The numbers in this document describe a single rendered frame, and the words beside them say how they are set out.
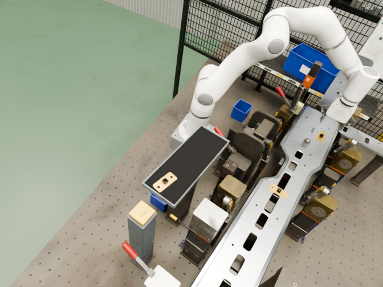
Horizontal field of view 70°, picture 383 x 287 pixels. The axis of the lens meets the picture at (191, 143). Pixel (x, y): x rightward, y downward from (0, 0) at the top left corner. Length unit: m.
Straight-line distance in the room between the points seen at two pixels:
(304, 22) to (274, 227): 0.77
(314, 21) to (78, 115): 2.24
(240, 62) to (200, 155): 0.44
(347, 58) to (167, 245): 1.09
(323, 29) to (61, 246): 1.36
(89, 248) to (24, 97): 2.09
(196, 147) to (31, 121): 2.08
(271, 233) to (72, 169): 1.75
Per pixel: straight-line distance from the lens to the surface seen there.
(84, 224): 1.41
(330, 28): 1.17
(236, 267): 1.10
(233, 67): 1.23
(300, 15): 1.17
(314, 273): 1.52
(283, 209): 1.21
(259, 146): 1.13
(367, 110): 1.90
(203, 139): 1.09
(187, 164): 1.00
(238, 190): 1.08
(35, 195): 2.40
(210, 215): 0.97
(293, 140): 1.48
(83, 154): 2.53
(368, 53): 1.93
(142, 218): 0.89
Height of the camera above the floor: 1.97
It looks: 49 degrees down
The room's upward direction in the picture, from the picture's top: 12 degrees clockwise
